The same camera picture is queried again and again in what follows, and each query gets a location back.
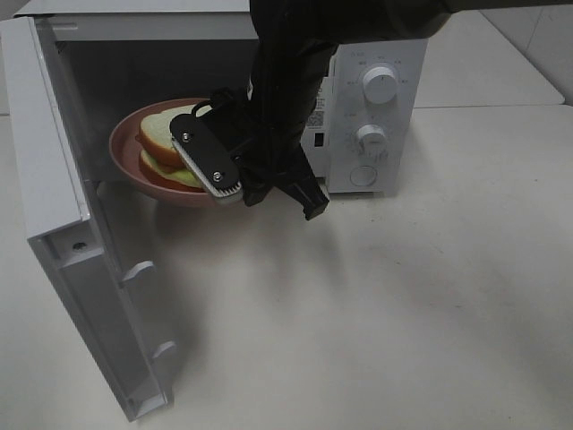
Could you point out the white microwave door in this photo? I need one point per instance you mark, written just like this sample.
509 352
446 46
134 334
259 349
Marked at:
62 161

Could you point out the white warning label sticker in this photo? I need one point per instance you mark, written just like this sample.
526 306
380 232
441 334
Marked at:
317 118

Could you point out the white microwave oven body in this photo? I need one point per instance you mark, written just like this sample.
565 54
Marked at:
126 55

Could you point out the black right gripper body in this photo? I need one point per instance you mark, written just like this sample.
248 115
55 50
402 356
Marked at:
261 146

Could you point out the sandwich with lettuce and cheese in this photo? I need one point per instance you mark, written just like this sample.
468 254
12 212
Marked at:
159 160

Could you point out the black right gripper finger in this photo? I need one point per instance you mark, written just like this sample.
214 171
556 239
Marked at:
255 189
296 179

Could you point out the upper white power knob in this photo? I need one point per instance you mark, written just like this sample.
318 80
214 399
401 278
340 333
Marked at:
380 84

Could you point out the lower white timer knob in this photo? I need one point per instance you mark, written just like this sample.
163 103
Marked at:
371 140

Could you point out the pink round plate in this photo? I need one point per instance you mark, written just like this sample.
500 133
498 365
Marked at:
125 150

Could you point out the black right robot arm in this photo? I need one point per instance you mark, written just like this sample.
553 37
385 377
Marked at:
296 42

